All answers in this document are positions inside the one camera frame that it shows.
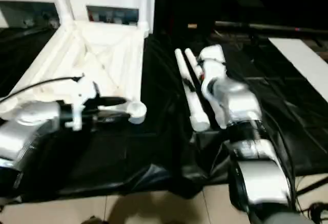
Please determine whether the white plastic table top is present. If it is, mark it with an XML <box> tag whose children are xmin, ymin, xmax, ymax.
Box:
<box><xmin>0</xmin><ymin>21</ymin><xmax>150</xmax><ymax>126</ymax></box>

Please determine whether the black mat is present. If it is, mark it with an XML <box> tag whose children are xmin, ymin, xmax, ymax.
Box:
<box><xmin>0</xmin><ymin>22</ymin><xmax>328</xmax><ymax>200</ymax></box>

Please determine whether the white board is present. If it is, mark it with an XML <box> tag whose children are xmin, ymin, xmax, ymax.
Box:
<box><xmin>269</xmin><ymin>37</ymin><xmax>328</xmax><ymax>104</ymax></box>

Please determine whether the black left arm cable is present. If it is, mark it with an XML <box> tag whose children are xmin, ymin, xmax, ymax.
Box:
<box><xmin>0</xmin><ymin>74</ymin><xmax>86</xmax><ymax>104</ymax></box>

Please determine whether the black metal rail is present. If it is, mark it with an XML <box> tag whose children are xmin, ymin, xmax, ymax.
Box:
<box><xmin>214</xmin><ymin>21</ymin><xmax>328</xmax><ymax>34</ymax></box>

